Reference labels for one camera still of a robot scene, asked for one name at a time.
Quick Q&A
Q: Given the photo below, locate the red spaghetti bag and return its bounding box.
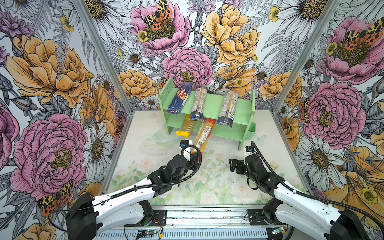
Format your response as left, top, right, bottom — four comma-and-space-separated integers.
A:
194, 118, 216, 154

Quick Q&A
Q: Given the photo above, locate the black corrugated right cable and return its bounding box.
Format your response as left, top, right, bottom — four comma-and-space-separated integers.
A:
251, 140, 384, 232

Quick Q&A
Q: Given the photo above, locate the aluminium left corner post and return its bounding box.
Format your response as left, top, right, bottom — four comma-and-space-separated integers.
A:
74, 1, 134, 117

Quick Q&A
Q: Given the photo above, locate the yellow spaghetti bag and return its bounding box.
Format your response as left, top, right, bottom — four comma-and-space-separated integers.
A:
176, 115, 196, 139

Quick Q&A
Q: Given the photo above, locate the green two-tier shelf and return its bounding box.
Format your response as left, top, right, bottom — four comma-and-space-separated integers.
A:
158, 79, 255, 151

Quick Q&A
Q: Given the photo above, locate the aluminium front rail base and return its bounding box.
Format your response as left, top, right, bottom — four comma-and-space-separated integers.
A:
95, 204, 328, 240

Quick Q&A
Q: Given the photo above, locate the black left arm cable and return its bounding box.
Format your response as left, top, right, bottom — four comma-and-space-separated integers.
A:
47, 144, 203, 233

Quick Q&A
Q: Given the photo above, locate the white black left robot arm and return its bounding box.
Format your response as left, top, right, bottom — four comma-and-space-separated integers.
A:
66, 151, 202, 240

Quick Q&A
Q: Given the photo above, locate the aluminium corner post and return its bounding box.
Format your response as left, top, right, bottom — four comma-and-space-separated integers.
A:
74, 1, 134, 117
272, 0, 341, 115

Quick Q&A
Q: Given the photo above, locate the green circuit board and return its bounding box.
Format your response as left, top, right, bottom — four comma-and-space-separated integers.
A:
136, 230, 157, 240

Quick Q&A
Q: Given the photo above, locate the clear labelled spaghetti bag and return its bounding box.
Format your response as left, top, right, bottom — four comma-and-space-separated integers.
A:
216, 91, 239, 128

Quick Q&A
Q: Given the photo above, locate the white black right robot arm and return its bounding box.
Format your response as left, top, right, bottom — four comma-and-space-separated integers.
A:
229, 145, 369, 240

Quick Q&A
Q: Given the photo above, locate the blue Barilla spaghetti box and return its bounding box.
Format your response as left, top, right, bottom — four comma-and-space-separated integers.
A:
167, 82, 194, 115

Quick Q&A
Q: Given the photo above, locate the aluminium right corner post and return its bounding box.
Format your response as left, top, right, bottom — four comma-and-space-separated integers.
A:
272, 0, 341, 115

